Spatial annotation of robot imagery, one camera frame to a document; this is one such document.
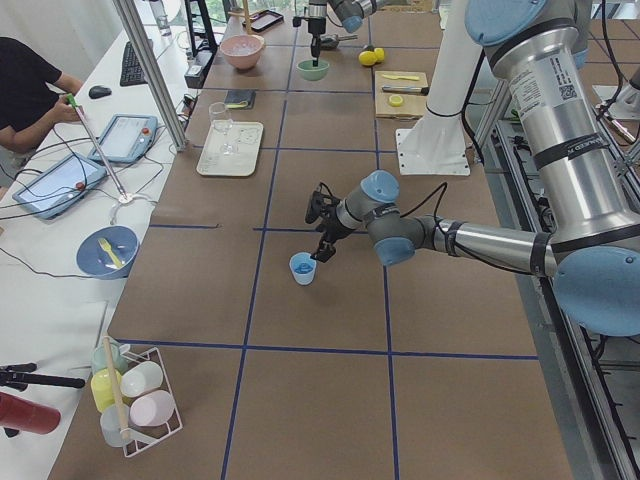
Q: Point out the red bottle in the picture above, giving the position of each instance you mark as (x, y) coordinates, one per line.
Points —
(23, 415)

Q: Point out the white wire cup rack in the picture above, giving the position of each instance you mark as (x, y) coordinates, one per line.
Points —
(133, 395)

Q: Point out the whole yellow lemon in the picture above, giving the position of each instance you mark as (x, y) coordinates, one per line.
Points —
(367, 58)

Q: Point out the steel muddler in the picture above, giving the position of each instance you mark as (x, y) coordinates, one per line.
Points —
(409, 90)

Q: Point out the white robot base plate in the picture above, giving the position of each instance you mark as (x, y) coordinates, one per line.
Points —
(436, 145)

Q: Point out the light blue plastic cup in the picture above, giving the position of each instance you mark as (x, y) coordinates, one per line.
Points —
(303, 268)

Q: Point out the wooden cutting board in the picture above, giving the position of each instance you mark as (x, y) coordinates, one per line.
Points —
(400, 94)

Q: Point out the seated person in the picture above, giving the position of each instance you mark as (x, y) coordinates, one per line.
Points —
(33, 97)

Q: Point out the cream bear tray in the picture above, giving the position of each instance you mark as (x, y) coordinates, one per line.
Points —
(233, 154)

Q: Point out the grey folded cloth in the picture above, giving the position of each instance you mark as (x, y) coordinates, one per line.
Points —
(240, 95)

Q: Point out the lemon half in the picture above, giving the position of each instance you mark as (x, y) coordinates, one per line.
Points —
(395, 100)

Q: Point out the blue tablet far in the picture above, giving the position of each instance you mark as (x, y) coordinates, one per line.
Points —
(127, 137)

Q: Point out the black computer mouse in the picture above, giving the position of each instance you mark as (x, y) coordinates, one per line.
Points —
(99, 91)

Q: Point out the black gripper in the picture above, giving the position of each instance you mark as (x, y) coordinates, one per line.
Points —
(315, 23)
(332, 231)

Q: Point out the blue bowl with fork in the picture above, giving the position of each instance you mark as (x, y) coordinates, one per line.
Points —
(109, 253)

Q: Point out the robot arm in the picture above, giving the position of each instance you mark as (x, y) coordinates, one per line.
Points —
(350, 13)
(592, 253)

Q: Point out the blue tablet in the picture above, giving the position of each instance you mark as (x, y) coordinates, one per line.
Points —
(127, 137)
(58, 188)

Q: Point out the blue tablet near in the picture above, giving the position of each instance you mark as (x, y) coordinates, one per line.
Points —
(58, 188)

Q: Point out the yellow sponge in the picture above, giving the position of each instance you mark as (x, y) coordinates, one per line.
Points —
(239, 105)

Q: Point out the green bowl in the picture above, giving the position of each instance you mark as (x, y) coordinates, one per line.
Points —
(313, 70)

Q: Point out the clear wine glass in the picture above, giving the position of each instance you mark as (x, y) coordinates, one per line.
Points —
(222, 123)

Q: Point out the pink bowl with ice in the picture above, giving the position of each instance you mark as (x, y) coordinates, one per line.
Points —
(243, 51)

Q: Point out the black keyboard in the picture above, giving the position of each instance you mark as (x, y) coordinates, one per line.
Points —
(132, 73)

